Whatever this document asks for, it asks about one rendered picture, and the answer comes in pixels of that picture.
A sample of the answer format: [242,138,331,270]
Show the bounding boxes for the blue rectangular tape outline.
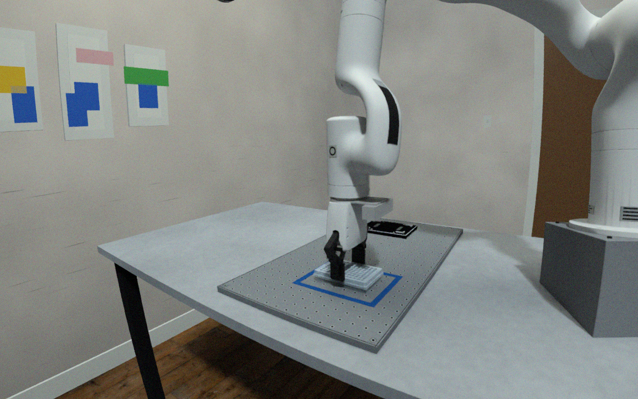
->
[293,269,403,307]

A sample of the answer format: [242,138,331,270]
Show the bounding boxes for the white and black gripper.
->
[324,197,369,282]

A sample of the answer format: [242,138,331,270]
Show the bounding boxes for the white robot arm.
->
[326,0,638,239]

